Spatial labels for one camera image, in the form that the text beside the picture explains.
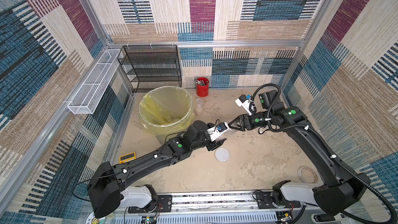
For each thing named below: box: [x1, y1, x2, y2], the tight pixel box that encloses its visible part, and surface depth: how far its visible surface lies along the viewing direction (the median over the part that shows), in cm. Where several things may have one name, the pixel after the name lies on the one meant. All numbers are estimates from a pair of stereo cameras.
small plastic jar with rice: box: [194, 98, 204, 117], surface depth 105 cm
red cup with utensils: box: [195, 77, 209, 98], surface depth 116 cm
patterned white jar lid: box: [214, 146, 231, 163], surface depth 89 cm
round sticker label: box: [86, 211, 106, 224], surface depth 64 cm
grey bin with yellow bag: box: [138, 86, 195, 145], surface depth 85 cm
